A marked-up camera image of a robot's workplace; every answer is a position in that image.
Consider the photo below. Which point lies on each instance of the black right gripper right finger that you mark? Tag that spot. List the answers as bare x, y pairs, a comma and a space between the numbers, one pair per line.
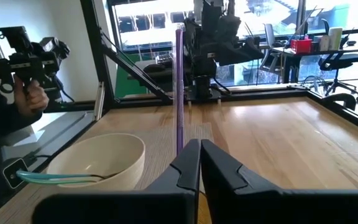
228, 186

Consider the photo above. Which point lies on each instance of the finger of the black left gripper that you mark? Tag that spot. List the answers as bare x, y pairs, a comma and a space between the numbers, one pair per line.
253, 54

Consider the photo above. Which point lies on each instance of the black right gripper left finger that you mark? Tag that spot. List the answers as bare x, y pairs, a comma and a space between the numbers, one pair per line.
179, 180

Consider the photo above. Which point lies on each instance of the white bowl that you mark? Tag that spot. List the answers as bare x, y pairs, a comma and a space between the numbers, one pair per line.
126, 168

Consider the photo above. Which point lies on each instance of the purple chopstick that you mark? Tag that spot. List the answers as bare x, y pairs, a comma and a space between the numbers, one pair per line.
179, 93

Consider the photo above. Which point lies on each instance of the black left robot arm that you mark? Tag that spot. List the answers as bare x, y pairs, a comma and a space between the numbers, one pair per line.
204, 68

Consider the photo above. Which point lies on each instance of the grey office chair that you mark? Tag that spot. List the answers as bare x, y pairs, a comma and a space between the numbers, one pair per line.
269, 34

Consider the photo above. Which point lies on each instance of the red box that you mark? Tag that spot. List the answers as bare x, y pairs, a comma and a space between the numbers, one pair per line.
301, 46

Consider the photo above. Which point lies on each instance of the dark office desk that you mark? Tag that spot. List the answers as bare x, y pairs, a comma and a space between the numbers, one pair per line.
322, 52

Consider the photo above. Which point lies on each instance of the white container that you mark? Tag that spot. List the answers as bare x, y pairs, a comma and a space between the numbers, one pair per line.
335, 39

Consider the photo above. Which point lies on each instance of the black office chair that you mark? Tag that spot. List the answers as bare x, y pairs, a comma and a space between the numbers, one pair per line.
340, 59

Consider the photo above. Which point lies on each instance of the green board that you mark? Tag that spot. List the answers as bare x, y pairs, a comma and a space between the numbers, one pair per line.
126, 81

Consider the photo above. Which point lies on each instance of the person's hand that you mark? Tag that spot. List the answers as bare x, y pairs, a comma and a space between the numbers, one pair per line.
34, 99

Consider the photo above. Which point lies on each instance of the silver frame bracket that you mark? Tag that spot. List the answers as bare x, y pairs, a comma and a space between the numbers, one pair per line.
99, 102

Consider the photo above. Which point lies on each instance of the black aluminium table frame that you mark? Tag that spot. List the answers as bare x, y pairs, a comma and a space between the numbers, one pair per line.
95, 46

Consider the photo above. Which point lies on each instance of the black table-level camera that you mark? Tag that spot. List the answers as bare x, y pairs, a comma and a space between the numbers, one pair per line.
14, 174

